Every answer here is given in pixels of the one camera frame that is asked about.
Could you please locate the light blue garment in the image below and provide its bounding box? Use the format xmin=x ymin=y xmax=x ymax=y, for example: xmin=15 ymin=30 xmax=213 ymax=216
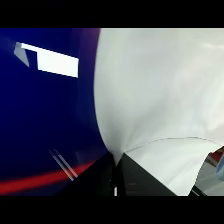
xmin=215 ymin=154 xmax=224 ymax=182

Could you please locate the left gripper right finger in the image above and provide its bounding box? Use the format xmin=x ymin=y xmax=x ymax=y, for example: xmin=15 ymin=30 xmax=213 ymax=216
xmin=116 ymin=152 xmax=178 ymax=197

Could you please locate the white garment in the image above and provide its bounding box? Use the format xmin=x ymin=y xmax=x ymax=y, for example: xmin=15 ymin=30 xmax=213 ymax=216
xmin=93 ymin=28 xmax=224 ymax=197

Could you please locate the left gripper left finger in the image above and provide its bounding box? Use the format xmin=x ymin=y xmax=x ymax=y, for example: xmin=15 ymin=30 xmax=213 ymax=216
xmin=73 ymin=153 xmax=117 ymax=197

